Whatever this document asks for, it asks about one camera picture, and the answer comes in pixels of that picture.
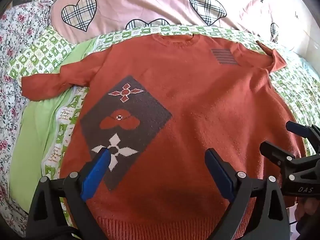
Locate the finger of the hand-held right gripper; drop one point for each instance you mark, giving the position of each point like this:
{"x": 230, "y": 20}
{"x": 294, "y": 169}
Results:
{"x": 298, "y": 129}
{"x": 276, "y": 153}

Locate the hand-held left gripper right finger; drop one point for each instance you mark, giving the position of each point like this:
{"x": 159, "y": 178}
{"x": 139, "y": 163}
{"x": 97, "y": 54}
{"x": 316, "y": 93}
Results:
{"x": 220, "y": 175}

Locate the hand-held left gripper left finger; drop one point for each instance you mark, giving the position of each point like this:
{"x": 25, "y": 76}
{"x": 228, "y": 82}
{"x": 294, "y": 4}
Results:
{"x": 97, "y": 172}

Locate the orange knit sweater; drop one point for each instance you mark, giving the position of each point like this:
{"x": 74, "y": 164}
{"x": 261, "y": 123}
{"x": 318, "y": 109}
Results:
{"x": 200, "y": 92}

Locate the person's right hand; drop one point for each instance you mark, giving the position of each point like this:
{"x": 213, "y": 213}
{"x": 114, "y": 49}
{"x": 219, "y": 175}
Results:
{"x": 308, "y": 210}

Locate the green checked blanket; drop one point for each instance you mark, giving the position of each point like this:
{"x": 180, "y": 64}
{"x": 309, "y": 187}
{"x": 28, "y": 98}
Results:
{"x": 295, "y": 85}

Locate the light green plain cloth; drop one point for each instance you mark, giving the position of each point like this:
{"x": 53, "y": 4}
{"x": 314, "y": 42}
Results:
{"x": 32, "y": 135}

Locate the floral bed sheet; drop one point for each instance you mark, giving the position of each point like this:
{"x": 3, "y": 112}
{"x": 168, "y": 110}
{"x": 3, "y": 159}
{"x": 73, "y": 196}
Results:
{"x": 12, "y": 100}

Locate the green checked pillow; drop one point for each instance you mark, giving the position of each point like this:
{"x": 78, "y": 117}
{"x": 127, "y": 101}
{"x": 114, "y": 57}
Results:
{"x": 42, "y": 52}

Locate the pink pillow with plaid hearts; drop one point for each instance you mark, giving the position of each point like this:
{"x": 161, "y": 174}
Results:
{"x": 150, "y": 2}

